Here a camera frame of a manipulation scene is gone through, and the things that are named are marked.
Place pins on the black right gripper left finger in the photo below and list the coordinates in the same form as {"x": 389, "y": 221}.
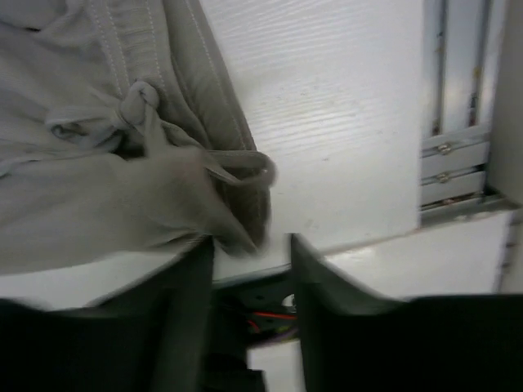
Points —
{"x": 150, "y": 337}

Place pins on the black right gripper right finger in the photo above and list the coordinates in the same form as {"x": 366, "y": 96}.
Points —
{"x": 353, "y": 339}

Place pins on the grey trousers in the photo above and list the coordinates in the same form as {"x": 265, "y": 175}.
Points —
{"x": 121, "y": 132}

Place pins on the aluminium side rail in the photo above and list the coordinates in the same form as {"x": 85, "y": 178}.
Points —
{"x": 462, "y": 45}

